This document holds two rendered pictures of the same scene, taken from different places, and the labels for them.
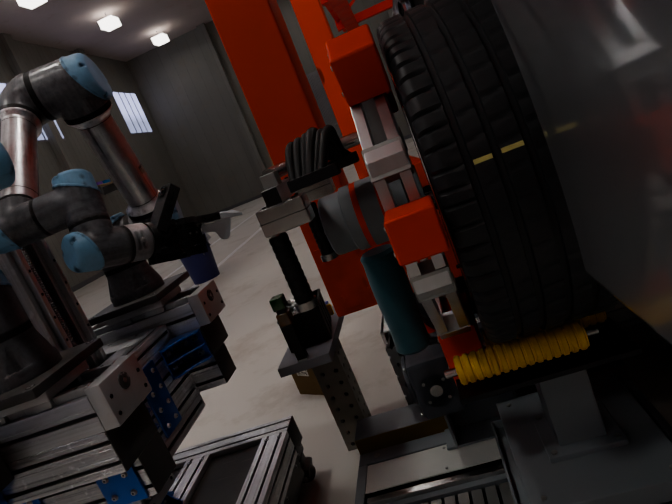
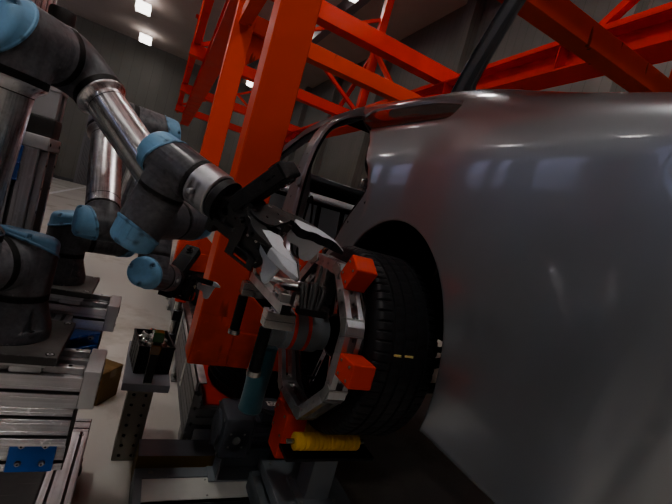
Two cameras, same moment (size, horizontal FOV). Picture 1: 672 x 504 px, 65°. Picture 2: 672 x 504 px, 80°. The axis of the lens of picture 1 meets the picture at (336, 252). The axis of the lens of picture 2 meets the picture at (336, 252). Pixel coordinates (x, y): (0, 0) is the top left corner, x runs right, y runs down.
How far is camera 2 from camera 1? 70 cm
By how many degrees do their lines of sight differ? 38
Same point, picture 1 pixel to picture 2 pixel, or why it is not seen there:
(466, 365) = (303, 440)
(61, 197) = not seen: hidden behind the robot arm
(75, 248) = (152, 272)
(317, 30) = (216, 140)
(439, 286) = (338, 399)
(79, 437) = (46, 406)
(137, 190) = not seen: hidden behind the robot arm
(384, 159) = (355, 329)
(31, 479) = not seen: outside the picture
